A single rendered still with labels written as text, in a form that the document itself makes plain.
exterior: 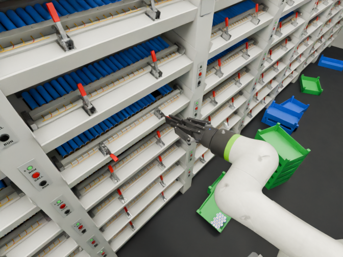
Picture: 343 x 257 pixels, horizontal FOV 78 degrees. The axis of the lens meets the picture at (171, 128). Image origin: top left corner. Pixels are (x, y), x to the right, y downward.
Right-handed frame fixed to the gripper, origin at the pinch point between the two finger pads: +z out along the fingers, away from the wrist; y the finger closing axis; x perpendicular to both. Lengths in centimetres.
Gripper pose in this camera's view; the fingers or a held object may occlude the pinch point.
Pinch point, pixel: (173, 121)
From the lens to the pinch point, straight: 83.8
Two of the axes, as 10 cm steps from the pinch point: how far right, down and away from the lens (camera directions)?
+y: 7.0, -5.2, 5.0
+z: -7.0, -3.4, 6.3
